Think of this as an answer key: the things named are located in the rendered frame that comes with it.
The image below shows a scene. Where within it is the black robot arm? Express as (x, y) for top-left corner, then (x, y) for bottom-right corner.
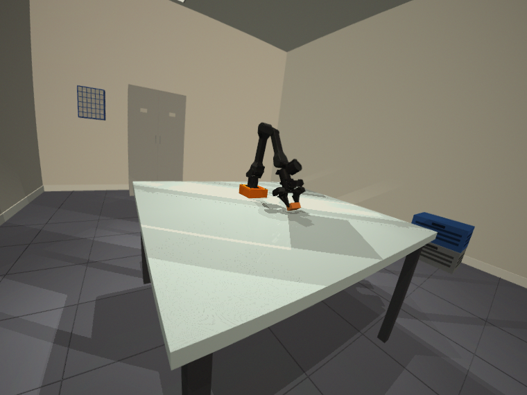
(246, 122), (304, 188)

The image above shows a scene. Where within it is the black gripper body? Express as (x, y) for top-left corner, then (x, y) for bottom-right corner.
(273, 177), (305, 196)

